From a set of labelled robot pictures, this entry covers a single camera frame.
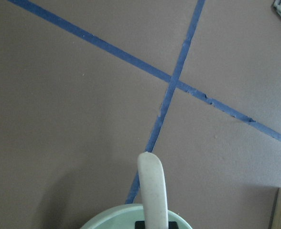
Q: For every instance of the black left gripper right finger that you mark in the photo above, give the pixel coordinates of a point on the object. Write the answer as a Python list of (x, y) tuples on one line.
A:
[(173, 225)]

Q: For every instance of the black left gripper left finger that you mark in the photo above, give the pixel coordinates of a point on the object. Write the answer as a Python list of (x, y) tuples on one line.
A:
[(140, 225)]

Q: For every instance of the cream plastic spoon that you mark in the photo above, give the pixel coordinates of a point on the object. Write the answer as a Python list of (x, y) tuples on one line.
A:
[(153, 191)]

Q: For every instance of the light green bowl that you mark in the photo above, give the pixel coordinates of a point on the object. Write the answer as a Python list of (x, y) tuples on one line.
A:
[(126, 216)]

